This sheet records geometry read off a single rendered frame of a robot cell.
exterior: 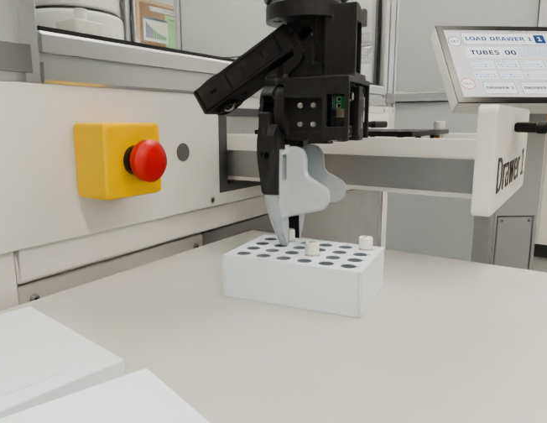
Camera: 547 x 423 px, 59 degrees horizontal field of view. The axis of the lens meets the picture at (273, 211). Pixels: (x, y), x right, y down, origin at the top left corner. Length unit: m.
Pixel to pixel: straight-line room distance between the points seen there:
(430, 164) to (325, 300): 0.22
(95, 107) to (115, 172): 0.08
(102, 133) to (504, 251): 1.43
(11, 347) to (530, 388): 0.31
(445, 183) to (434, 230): 1.89
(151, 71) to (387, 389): 0.42
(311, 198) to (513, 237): 1.33
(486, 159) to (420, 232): 1.94
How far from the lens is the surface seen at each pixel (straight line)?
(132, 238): 0.57
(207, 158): 0.64
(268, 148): 0.42
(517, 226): 1.71
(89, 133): 0.48
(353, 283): 0.39
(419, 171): 0.55
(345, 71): 0.43
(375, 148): 0.57
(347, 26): 0.43
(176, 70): 0.61
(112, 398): 0.20
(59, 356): 0.32
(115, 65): 0.54
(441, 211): 2.41
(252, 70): 0.46
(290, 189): 0.43
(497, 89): 1.54
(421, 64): 2.42
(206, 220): 0.66
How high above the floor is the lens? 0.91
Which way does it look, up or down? 11 degrees down
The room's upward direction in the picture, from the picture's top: straight up
